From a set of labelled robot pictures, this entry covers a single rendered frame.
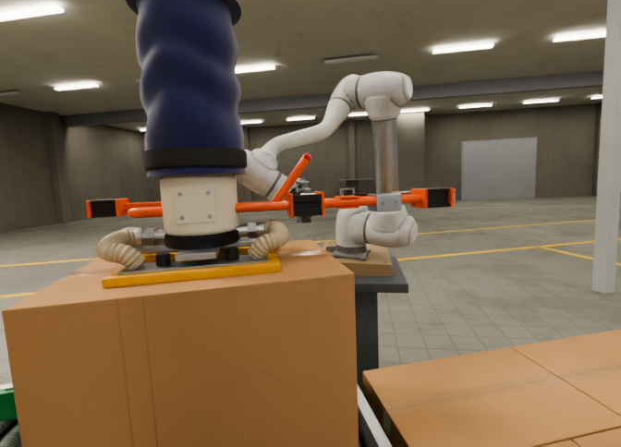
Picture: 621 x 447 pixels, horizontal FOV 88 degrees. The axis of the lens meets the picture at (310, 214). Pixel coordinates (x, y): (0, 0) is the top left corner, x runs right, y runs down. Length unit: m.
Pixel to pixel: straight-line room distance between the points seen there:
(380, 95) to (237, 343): 1.02
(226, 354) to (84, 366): 0.24
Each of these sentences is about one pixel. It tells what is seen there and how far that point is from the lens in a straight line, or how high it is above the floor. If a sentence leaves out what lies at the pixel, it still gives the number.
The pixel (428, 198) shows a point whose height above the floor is 1.15.
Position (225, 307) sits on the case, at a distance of 0.63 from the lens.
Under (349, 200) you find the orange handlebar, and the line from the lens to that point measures 0.80.
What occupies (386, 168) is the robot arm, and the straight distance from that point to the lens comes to 1.39.
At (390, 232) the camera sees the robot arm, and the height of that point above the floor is 0.97.
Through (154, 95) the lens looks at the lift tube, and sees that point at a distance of 0.77.
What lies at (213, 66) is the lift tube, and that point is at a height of 1.45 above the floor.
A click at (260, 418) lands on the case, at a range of 0.75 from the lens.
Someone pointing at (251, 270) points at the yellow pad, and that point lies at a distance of 0.67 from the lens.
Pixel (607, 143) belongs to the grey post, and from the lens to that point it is 4.12.
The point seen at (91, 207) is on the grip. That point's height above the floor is 1.16.
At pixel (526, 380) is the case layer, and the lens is 1.34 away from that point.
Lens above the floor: 1.21
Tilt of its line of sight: 6 degrees down
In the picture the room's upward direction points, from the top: 2 degrees counter-clockwise
